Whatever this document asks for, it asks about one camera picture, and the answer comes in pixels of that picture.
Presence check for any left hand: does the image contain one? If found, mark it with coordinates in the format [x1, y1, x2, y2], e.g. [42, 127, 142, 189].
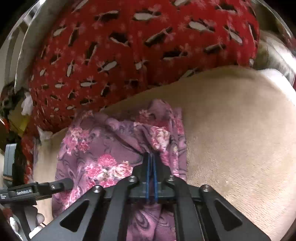
[9, 206, 46, 239]

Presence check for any yellow box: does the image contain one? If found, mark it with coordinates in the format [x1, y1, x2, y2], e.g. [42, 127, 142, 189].
[9, 103, 30, 137]

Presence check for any grey pillow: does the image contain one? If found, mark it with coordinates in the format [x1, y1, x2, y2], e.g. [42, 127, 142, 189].
[15, 0, 68, 92]

